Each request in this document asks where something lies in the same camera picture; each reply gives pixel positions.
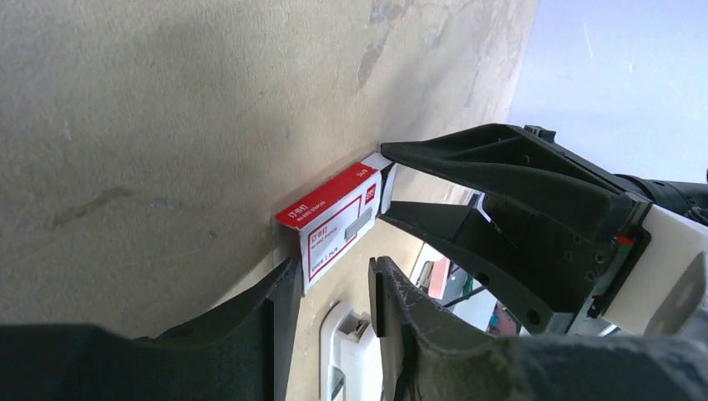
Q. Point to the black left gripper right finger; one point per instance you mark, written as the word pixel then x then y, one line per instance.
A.
pixel 428 353

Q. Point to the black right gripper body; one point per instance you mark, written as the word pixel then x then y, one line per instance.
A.
pixel 577 251

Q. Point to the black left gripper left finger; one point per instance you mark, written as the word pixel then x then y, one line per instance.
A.
pixel 240 350

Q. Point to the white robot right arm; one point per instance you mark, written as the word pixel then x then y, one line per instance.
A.
pixel 669 191

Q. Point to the long white stapler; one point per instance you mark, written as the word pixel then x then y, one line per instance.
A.
pixel 350 356

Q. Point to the red white staple box sleeve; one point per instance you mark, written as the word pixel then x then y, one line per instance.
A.
pixel 319 228

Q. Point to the pink framed whiteboard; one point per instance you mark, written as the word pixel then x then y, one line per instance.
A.
pixel 440 278

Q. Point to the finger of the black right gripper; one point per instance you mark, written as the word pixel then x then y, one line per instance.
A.
pixel 463 235
pixel 526 169

